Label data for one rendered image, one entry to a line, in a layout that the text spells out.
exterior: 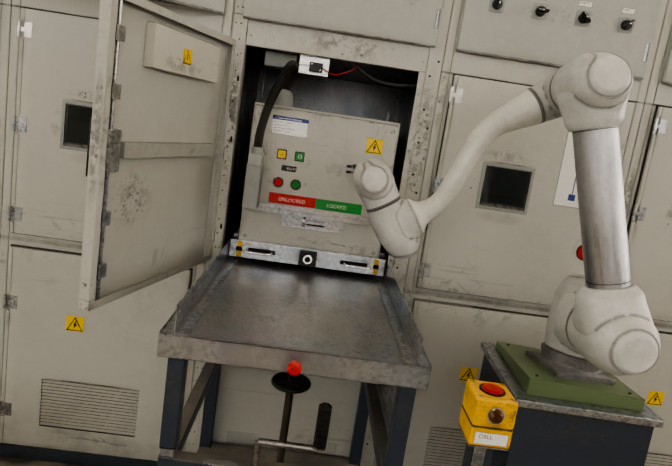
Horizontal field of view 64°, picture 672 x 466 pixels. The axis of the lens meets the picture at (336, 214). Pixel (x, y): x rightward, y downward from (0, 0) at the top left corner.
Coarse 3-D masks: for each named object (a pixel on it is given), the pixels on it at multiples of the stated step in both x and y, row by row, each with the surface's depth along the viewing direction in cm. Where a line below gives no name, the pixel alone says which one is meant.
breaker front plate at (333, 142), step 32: (256, 128) 180; (320, 128) 181; (352, 128) 181; (384, 128) 181; (288, 160) 182; (320, 160) 182; (352, 160) 183; (384, 160) 183; (288, 192) 184; (320, 192) 184; (352, 192) 184; (256, 224) 185; (288, 224) 186; (352, 224) 186
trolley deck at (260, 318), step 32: (224, 288) 157; (256, 288) 161; (288, 288) 165; (320, 288) 170; (352, 288) 175; (224, 320) 133; (256, 320) 136; (288, 320) 139; (320, 320) 142; (352, 320) 146; (384, 320) 150; (160, 352) 121; (192, 352) 121; (224, 352) 121; (256, 352) 122; (288, 352) 122; (320, 352) 123; (352, 352) 125; (384, 352) 128; (384, 384) 124; (416, 384) 124
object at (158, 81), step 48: (144, 0) 127; (144, 48) 135; (192, 48) 151; (96, 96) 120; (144, 96) 138; (192, 96) 161; (96, 144) 122; (144, 144) 139; (192, 144) 163; (96, 192) 123; (144, 192) 146; (192, 192) 172; (96, 240) 126; (144, 240) 150; (192, 240) 177; (96, 288) 131
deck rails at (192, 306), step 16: (224, 256) 179; (208, 272) 153; (224, 272) 171; (192, 288) 133; (208, 288) 153; (384, 288) 179; (192, 304) 136; (208, 304) 141; (384, 304) 162; (400, 304) 153; (176, 320) 120; (192, 320) 129; (400, 320) 150; (400, 336) 138; (416, 336) 128; (400, 352) 128; (416, 352) 125
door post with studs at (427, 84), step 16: (448, 0) 175; (448, 16) 176; (432, 48) 178; (432, 64) 178; (432, 80) 179; (416, 96) 180; (432, 96) 180; (416, 112) 181; (432, 112) 181; (416, 128) 182; (416, 144) 183; (416, 160) 183; (416, 176) 184; (400, 192) 185; (416, 192) 185; (400, 272) 190; (400, 288) 191; (368, 432) 199; (368, 448) 200; (368, 464) 202
